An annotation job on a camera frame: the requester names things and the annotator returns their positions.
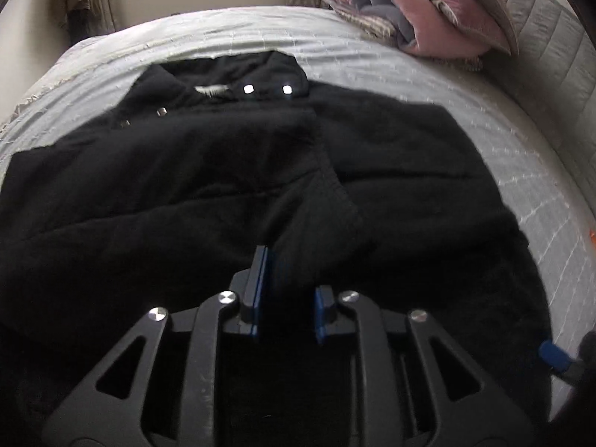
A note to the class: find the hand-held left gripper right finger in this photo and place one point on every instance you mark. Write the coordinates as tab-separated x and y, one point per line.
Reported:
321	309

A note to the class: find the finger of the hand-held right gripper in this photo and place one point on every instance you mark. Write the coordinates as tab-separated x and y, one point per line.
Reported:
556	356

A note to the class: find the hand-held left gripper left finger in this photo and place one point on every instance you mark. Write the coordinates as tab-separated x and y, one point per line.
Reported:
258	288

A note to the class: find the black jacket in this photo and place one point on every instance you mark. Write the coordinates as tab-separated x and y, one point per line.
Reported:
186	172

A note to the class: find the grey bedspread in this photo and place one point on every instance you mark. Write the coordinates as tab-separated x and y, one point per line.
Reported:
396	74

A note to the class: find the grey quilted headboard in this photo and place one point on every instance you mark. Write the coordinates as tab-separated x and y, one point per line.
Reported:
554	56

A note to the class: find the pink folded quilt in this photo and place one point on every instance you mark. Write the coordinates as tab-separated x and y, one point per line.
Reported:
433	23

